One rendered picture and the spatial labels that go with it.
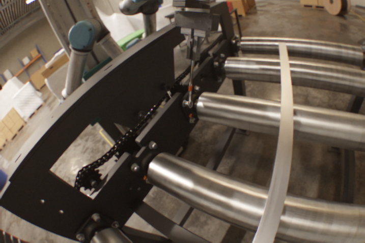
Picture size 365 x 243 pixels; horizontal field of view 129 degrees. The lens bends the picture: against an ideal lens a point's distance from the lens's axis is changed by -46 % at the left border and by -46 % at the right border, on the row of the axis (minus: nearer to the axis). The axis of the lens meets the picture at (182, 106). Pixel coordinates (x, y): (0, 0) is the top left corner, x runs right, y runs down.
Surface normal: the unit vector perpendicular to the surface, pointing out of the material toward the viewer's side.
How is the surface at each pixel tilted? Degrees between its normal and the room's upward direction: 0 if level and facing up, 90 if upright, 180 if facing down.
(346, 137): 65
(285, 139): 0
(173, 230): 0
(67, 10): 90
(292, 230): 37
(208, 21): 73
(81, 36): 85
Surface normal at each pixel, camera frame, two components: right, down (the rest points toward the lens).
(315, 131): -0.61, 0.19
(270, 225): -0.32, -0.73
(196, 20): -0.59, 0.42
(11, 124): 0.84, 0.08
